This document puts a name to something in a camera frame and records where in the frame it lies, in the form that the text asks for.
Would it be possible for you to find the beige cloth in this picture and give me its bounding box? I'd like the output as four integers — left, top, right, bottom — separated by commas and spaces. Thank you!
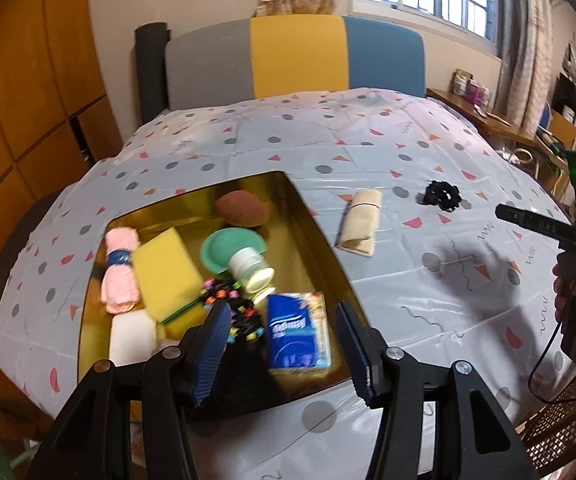
336, 189, 383, 257

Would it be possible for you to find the wooden wardrobe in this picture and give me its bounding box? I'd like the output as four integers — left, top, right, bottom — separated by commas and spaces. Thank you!
0, 0, 123, 241

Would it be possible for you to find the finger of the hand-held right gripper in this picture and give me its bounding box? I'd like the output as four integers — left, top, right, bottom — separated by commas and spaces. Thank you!
495, 204, 576, 242

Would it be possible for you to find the wooden desk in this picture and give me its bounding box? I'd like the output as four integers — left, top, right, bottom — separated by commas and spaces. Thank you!
427, 88, 539, 146

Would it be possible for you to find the blue tissue pack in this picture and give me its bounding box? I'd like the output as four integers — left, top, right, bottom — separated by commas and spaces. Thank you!
266, 291, 332, 373

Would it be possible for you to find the black hairpiece with colourful clips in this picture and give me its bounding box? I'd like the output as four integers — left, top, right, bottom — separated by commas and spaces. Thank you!
199, 276, 269, 348

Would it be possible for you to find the brown egg-shaped makeup sponge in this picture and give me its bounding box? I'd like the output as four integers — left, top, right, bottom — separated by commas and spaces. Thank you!
215, 190, 267, 227

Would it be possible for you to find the white basket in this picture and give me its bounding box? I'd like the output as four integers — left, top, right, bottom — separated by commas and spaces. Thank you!
505, 146, 539, 168

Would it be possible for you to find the wall hanging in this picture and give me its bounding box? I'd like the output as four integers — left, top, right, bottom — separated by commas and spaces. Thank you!
562, 32, 576, 81

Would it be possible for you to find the purple box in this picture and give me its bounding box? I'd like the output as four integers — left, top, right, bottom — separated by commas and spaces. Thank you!
468, 80, 491, 106

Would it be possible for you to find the printed bed sheet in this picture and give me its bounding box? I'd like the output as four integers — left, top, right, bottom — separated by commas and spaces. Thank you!
0, 87, 576, 480

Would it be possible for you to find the brown snack packet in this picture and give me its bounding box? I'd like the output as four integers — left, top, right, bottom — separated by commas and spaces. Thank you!
452, 69, 473, 96

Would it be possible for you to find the black scrunchie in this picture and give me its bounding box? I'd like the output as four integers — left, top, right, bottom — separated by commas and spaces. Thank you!
422, 180, 461, 208

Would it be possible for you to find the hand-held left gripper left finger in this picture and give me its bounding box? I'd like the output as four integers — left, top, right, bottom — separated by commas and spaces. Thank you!
26, 300, 233, 480

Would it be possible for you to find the woven rattan chair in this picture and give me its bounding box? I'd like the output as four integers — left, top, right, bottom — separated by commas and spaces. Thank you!
518, 375, 576, 476

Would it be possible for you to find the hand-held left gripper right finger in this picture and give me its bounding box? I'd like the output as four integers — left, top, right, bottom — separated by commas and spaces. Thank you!
333, 301, 539, 480

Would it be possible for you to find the yellow sponge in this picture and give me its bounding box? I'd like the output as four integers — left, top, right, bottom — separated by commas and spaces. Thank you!
131, 226, 209, 326

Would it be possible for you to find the grey sheer curtain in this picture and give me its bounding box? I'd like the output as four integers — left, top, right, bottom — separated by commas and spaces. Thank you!
498, 0, 554, 136

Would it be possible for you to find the white sponge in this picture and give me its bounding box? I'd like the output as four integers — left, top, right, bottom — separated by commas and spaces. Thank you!
108, 309, 159, 367

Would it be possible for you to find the pink towel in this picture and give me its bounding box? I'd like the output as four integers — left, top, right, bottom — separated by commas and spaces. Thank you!
100, 227, 141, 315

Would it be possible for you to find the gold metal tin box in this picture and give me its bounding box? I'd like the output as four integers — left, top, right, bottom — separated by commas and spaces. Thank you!
75, 171, 371, 418

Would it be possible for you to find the grey yellow blue headboard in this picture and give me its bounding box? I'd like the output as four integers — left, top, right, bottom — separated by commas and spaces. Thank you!
164, 15, 427, 111

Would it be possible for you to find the black cable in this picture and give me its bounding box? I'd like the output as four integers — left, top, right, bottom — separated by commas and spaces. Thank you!
528, 320, 576, 403

